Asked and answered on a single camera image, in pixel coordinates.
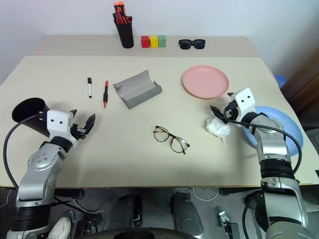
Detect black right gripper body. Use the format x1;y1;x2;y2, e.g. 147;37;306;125
224;100;241;122

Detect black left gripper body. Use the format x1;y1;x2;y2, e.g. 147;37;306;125
69;122;88;140

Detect crumpled white tissue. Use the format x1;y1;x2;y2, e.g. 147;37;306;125
205;117;231;148

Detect pink plate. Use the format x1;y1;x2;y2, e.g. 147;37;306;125
181;65;230;101

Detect black and white marker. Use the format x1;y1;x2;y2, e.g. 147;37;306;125
87;77;94;99

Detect orange and black pen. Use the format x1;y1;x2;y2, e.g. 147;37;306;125
103;80;110;109

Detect empty black pen cup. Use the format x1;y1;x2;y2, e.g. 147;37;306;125
11;97;54;138

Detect blue bottle cap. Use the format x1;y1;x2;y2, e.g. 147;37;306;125
274;74;288;89

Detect grey open glasses case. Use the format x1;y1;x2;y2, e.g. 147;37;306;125
112;70;163;110

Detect blue plate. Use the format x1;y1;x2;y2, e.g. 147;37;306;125
240;105;306;156

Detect thin-framed tortoiseshell eyeglasses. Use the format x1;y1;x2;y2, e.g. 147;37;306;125
153;125;191;155

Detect black sunglasses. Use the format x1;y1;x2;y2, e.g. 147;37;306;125
178;38;206;50

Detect brown wooden cabinet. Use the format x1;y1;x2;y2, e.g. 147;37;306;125
281;51;319;121

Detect dark rounded shape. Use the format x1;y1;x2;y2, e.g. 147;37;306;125
170;191;204;235
104;194;143;231

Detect black pen cup with pens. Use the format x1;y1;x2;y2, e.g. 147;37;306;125
114;16;135;49

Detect white shoe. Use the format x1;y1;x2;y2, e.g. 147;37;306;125
46;216;72;239

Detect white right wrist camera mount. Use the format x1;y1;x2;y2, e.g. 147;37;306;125
230;87;258;123

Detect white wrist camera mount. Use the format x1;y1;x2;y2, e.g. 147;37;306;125
230;87;258;123
46;110;78;148

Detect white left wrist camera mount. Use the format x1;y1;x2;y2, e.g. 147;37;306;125
46;110;78;148

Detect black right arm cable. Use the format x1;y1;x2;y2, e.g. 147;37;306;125
223;104;303;176

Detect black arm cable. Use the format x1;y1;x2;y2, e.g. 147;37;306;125
2;118;48;191
223;104;303;176

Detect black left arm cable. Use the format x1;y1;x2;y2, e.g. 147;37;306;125
2;118;48;191

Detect white cable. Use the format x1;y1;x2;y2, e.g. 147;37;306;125
191;186;220;201

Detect thick black cable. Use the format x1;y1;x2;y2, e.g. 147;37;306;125
242;191;265;239

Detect metal caster bracket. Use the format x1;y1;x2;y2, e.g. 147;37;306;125
218;211;232;228

